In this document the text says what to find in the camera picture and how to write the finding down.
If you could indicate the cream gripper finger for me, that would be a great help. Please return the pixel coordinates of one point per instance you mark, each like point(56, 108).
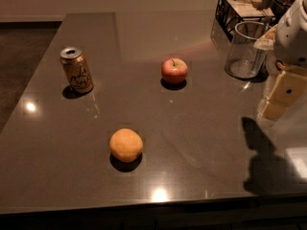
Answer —
point(289, 86)

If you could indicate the orange LaCroix soda can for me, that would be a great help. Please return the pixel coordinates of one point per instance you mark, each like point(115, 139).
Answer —
point(76, 69)

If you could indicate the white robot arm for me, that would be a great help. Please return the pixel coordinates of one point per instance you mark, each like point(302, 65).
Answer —
point(286, 61)

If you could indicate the clear glass jar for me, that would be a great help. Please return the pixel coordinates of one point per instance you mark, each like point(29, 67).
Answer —
point(244, 61)

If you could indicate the red apple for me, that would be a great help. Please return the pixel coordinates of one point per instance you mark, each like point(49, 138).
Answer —
point(174, 70)

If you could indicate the orange fruit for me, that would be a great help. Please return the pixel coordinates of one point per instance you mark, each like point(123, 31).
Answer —
point(125, 145)

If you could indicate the black wire napkin basket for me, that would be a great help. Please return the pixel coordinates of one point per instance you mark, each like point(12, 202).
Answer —
point(231, 12)

